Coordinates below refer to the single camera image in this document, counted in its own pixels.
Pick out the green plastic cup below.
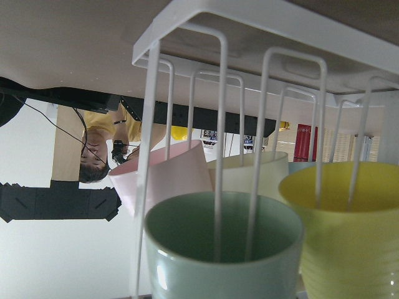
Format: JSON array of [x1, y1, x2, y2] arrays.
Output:
[[145, 192, 304, 298]]

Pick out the pink plastic cup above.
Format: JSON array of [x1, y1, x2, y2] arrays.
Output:
[[108, 140, 213, 215]]

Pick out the pale cream plastic cup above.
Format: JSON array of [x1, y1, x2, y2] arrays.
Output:
[[222, 151, 289, 202]]

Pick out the light blue plastic cup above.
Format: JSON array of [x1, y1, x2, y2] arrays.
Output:
[[288, 161, 315, 174]]

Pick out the yellow plastic cup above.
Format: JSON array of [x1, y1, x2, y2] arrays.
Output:
[[279, 162, 398, 298]]

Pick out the person in yellow shirt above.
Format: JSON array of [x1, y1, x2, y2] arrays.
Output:
[[79, 105, 142, 183]]

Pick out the red cylinder can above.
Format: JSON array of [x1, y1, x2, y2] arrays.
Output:
[[293, 124, 312, 162]]

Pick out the white wire cup rack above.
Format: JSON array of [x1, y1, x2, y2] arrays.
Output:
[[132, 0, 399, 299]]

